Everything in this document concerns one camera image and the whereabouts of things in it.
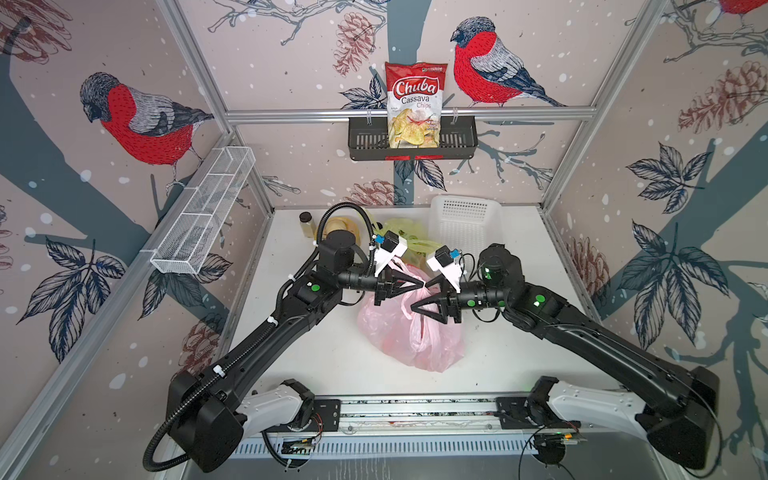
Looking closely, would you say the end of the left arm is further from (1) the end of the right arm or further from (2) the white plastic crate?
(2) the white plastic crate

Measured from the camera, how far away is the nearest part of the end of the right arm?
0.57 meters

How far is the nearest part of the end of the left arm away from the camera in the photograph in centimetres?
57
